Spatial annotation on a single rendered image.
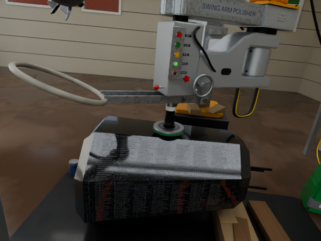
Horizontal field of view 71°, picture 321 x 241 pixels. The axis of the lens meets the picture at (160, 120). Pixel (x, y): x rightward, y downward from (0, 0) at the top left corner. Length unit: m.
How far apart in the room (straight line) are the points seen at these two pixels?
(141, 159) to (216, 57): 0.80
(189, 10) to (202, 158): 0.88
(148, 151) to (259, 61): 0.99
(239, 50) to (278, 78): 7.11
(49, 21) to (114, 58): 2.23
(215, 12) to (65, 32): 6.99
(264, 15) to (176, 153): 1.04
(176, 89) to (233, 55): 0.45
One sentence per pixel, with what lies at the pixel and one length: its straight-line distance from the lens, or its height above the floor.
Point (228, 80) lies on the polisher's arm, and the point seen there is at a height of 1.20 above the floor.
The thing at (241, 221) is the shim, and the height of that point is 0.22.
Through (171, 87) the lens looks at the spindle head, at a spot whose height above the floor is 1.16.
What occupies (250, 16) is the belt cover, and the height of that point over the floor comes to 1.60.
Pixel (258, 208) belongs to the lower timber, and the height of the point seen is 0.09.
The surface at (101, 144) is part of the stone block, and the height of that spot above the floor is 0.74.
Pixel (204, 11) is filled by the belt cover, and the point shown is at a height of 1.58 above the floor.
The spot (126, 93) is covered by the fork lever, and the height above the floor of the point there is 1.09.
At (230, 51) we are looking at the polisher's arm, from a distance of 1.56.
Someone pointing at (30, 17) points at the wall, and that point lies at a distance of 8.56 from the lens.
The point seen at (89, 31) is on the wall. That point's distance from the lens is 7.89.
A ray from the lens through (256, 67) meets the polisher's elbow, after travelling 1.77.
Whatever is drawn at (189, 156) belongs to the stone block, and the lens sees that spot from 1.50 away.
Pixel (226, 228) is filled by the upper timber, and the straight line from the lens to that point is 1.83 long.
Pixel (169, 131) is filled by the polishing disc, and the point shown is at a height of 0.86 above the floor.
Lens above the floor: 1.45
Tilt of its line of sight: 21 degrees down
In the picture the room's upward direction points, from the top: 5 degrees clockwise
